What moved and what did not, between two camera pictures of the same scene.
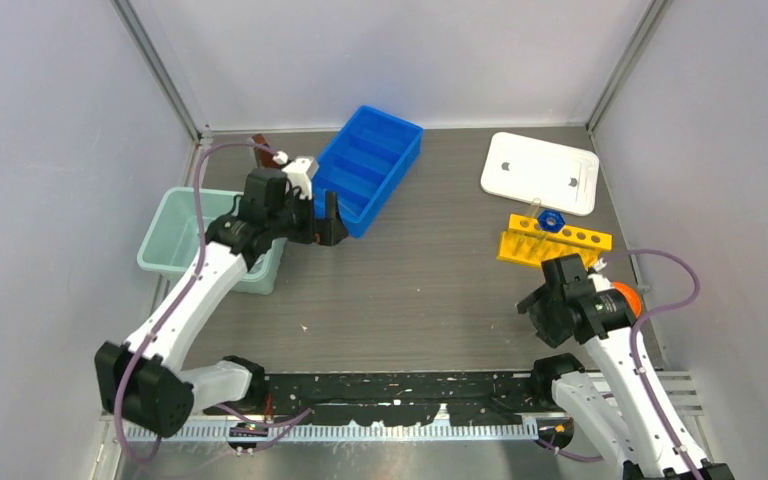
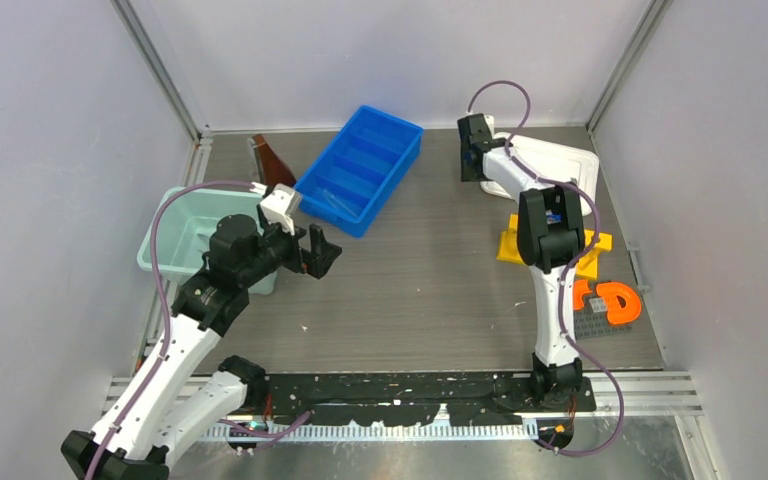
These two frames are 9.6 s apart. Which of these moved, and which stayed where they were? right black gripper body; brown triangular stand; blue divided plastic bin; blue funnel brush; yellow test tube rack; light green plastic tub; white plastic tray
Moved: right black gripper body
Stayed: white plastic tray; blue divided plastic bin; brown triangular stand; yellow test tube rack; light green plastic tub; blue funnel brush
